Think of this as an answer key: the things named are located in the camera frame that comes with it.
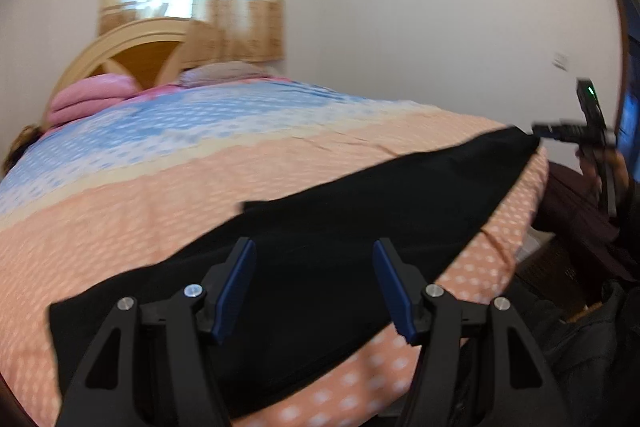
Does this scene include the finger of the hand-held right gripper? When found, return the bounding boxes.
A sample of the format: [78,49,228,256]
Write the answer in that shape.
[531,122,575,142]

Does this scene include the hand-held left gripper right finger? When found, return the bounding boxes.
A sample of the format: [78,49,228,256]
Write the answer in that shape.
[373,237,569,427]

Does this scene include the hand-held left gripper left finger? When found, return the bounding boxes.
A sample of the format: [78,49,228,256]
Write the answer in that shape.
[55,237,257,427]

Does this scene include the black pants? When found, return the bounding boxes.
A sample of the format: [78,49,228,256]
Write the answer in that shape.
[48,127,542,419]

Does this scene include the person's right hand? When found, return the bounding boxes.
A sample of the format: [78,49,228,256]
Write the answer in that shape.
[575,147,633,208]

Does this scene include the dark maroon cloth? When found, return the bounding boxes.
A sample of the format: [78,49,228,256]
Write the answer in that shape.
[532,161,626,264]

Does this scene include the polka dot bed sheet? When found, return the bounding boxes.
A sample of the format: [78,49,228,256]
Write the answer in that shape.
[0,76,550,427]

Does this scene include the person's dark clothing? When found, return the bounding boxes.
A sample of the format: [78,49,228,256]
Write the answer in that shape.
[460,274,640,427]

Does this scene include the pale striped pillow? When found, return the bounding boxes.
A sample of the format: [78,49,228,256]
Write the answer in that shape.
[179,61,281,86]

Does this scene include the pink folded blanket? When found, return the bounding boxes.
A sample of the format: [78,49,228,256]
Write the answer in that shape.
[46,73,142,128]

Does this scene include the wooden bed headboard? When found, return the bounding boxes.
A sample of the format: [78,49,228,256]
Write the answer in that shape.
[50,17,223,108]

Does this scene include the brown fuzzy item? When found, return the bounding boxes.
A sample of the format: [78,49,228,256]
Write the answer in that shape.
[2,124,43,175]

